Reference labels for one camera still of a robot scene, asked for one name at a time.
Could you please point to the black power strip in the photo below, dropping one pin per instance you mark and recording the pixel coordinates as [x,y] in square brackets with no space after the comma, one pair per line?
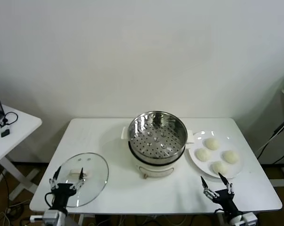
[281,126]

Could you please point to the white electric cooking pot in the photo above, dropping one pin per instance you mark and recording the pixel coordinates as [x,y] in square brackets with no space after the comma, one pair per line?
[153,170]

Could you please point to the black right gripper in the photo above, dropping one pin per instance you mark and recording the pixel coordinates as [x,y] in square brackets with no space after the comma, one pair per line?
[225,199]

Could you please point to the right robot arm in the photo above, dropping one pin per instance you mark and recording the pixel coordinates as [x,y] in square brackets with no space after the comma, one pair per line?
[240,217]

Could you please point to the round white plate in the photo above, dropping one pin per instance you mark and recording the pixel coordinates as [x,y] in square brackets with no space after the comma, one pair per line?
[198,139]

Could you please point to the perforated steel steamer basket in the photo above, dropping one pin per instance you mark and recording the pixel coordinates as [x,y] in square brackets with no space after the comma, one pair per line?
[156,141]

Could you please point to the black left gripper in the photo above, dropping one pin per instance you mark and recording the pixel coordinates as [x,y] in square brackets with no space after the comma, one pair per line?
[64,191]

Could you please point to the white stand base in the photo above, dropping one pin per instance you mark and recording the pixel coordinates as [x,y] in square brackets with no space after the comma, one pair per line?
[283,182]

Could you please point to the white side table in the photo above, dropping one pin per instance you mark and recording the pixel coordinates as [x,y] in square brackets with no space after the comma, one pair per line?
[19,131]

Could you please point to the round glass pot lid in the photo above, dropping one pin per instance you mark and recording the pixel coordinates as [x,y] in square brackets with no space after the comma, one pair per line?
[94,169]

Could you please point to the white steamed baozi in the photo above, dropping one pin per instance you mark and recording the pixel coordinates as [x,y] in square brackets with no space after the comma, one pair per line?
[203,155]
[231,157]
[219,167]
[212,144]

